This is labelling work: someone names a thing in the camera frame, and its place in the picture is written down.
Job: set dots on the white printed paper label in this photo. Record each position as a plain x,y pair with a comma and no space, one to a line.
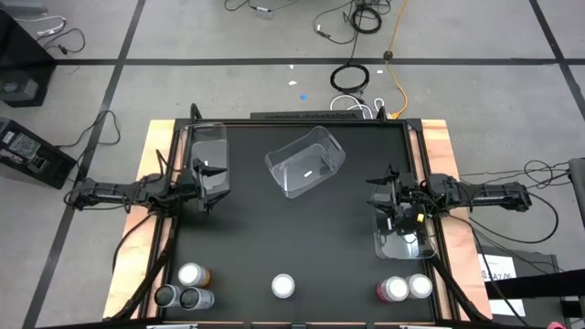
497,267

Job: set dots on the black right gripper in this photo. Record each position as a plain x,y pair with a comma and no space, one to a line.
411,194

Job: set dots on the black power strip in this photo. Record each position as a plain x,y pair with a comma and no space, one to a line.
304,115

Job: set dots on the black flat bar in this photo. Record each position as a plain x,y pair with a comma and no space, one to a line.
535,284

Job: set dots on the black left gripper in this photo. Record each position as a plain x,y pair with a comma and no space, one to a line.
189,187

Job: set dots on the grey blue soda can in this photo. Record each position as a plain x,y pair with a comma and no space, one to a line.
166,295
196,298

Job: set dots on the black computer box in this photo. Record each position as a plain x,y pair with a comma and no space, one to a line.
32,155

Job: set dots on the pink white soda can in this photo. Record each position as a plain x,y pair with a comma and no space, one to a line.
394,289
283,285

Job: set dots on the dark grey cabinet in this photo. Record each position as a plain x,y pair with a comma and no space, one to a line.
539,262

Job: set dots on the black cabinet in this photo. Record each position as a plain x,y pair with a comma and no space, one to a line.
23,59

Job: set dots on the clear plastic bin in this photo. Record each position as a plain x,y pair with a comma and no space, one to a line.
402,249
215,146
301,178

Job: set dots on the black round floor plug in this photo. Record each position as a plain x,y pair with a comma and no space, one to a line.
388,55

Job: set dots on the white paper sheet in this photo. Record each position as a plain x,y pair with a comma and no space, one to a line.
507,307

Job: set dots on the small yellow tag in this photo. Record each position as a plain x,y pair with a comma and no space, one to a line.
420,218

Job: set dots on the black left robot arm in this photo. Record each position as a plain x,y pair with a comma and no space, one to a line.
114,192

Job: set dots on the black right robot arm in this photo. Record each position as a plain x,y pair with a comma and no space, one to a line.
484,194

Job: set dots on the small pink object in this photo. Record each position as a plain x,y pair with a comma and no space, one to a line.
556,325

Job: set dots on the grey metal post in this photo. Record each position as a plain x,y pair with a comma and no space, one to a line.
578,187

